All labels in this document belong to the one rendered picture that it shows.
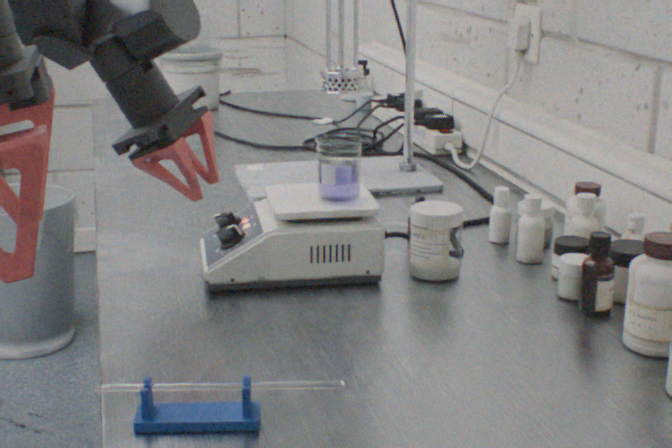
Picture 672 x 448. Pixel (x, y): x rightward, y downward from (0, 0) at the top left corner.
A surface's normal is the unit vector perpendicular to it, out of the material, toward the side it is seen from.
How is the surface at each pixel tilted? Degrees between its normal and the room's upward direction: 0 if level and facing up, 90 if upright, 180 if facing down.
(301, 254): 90
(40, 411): 0
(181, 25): 66
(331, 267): 90
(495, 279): 0
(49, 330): 94
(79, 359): 0
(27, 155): 111
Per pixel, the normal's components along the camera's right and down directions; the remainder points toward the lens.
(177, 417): 0.00, -0.96
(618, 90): -0.97, 0.07
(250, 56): 0.23, 0.29
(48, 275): 0.72, 0.28
